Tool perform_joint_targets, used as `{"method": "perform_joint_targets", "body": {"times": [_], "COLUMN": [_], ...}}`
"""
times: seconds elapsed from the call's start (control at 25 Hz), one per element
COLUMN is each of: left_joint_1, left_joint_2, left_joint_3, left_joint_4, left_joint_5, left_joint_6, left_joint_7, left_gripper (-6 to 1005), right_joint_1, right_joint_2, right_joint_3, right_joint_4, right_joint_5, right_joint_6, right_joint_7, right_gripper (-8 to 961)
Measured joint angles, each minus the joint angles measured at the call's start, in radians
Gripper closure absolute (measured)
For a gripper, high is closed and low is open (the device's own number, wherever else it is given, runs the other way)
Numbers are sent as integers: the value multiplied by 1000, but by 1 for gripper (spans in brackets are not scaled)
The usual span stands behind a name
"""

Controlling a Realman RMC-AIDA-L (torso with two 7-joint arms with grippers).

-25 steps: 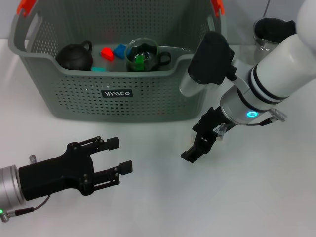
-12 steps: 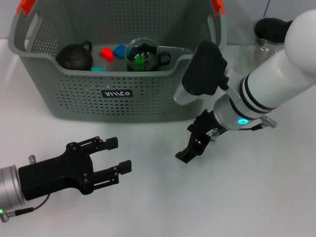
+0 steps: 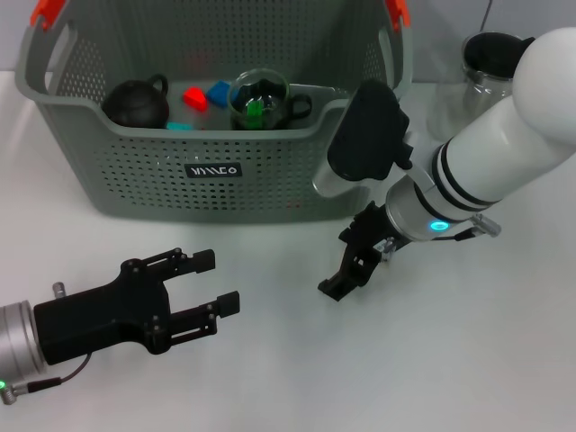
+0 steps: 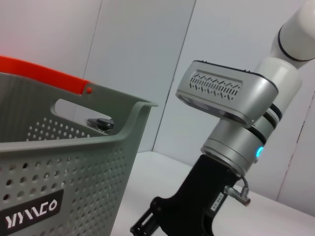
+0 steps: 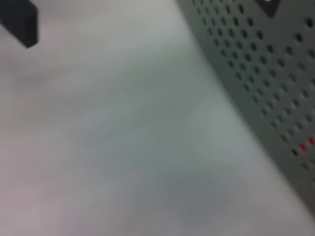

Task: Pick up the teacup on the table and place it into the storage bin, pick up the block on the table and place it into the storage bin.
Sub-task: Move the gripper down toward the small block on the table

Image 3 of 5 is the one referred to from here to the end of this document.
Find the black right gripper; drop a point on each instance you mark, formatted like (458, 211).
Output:
(371, 229)

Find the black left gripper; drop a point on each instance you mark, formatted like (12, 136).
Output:
(99, 315)

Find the teal square toy brick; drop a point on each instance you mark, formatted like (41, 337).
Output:
(179, 126)

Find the green toy brick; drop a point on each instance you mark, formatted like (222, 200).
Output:
(255, 112)

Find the bright red toy brick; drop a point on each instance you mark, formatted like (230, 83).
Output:
(195, 99)

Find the blue square toy brick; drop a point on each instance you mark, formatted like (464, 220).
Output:
(219, 93)

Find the glass teacup with black base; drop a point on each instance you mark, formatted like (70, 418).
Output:
(258, 87)

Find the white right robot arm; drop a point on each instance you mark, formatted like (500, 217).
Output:
(495, 144)

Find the grey-green perforated storage basket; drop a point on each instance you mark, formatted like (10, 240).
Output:
(225, 189)

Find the black clay teapot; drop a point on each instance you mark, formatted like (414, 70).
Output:
(135, 105)

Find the glass teapot with black lid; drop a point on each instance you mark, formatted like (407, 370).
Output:
(490, 49)

